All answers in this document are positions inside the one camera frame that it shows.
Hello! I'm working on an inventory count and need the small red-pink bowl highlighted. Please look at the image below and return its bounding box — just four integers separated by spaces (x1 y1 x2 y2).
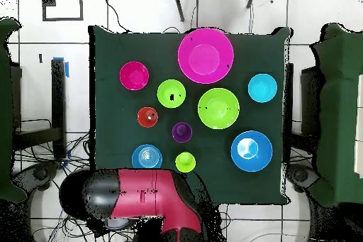
118 60 150 92

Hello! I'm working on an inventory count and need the small green bowl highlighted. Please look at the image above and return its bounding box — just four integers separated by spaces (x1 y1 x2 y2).
156 79 187 109

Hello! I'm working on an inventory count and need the tangle of black cables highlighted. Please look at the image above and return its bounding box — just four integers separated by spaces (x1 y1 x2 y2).
13 118 114 242

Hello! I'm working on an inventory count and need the large green bowl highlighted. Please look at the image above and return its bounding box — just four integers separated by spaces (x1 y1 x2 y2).
197 87 241 130

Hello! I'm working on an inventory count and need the purple cup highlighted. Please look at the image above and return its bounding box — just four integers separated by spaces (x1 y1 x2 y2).
172 121 194 144

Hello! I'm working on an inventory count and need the medium blue bowl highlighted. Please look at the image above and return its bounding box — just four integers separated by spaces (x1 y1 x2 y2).
131 143 164 170

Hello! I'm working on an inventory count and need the small light blue bowl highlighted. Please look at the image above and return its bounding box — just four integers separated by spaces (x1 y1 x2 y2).
247 73 279 104

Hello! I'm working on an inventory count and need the lime green cup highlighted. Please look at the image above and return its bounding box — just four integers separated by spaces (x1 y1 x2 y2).
174 151 197 174

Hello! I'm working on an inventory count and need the large pink bowl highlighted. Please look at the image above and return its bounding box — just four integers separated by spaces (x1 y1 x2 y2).
177 27 235 84

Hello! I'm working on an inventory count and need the black wheel base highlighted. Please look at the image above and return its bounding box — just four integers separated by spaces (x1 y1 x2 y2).
286 162 318 191
22 162 59 191

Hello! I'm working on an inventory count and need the orange cup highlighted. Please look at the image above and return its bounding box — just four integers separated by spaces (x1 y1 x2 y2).
137 106 160 129

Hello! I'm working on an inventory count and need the green covered side table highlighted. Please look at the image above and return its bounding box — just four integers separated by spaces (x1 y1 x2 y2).
0 17 26 203
311 23 363 208

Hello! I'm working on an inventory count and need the dark green table cloth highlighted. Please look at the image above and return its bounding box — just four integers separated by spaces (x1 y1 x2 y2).
90 25 291 206

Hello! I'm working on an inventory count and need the large blue bowl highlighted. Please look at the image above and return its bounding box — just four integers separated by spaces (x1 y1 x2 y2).
230 131 274 172

